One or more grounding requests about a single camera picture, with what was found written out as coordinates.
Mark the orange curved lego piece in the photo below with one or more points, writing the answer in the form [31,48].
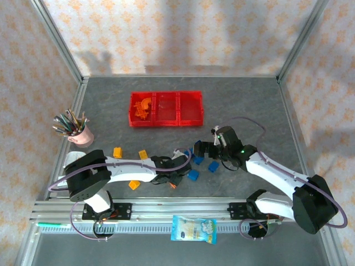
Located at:
[173,185]
[145,102]

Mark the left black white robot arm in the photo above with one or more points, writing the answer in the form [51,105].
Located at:
[127,169]

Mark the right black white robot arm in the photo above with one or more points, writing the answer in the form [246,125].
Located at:
[277,177]

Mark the yellow lego brick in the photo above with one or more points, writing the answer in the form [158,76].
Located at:
[143,154]
[117,152]
[134,184]

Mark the red plastic bin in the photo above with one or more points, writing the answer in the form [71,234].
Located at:
[166,110]
[190,109]
[131,110]

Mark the blue white snack packet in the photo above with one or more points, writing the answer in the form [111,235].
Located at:
[194,228]

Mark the pink pencil cup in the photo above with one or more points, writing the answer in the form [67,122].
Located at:
[81,137]

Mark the colored pencil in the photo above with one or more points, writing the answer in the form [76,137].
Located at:
[63,124]
[61,130]
[83,117]
[84,123]
[73,117]

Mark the green pen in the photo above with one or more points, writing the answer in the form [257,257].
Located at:
[50,225]

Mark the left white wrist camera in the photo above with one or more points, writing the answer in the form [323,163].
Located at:
[177,153]

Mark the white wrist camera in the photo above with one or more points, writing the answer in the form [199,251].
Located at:
[177,153]
[214,133]

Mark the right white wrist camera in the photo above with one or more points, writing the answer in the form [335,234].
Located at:
[214,133]

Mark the aluminium base frame rail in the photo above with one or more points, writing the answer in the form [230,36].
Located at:
[180,207]

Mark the aluminium frame post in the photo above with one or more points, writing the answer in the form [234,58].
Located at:
[56,36]
[304,36]

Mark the aluminium frame leg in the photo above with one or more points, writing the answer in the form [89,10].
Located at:
[27,243]
[332,243]

